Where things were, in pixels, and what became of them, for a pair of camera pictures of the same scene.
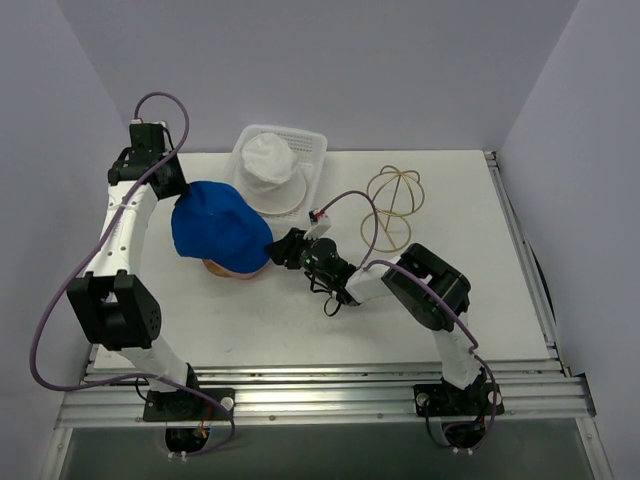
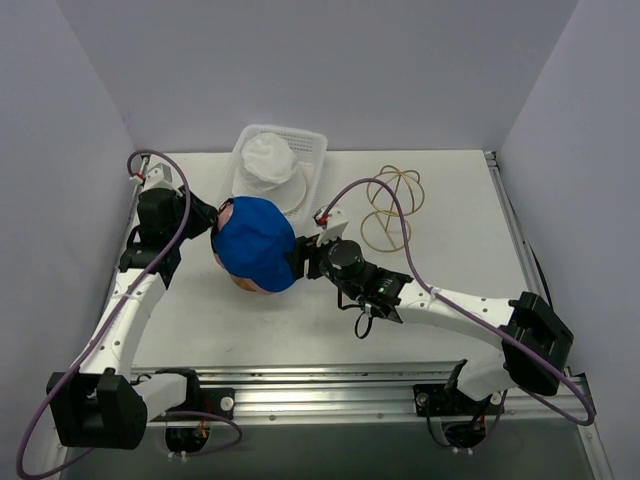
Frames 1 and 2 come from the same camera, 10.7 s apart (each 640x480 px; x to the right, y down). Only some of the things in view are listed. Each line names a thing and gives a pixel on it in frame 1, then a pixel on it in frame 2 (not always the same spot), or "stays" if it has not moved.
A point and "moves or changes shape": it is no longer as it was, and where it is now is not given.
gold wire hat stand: x=395 y=194 stays
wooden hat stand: x=222 y=270 -> x=247 y=283
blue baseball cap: x=211 y=220 moves or changes shape
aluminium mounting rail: x=115 y=394 stays
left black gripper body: x=176 y=185 -> x=195 y=212
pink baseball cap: x=239 y=275 -> x=245 y=284
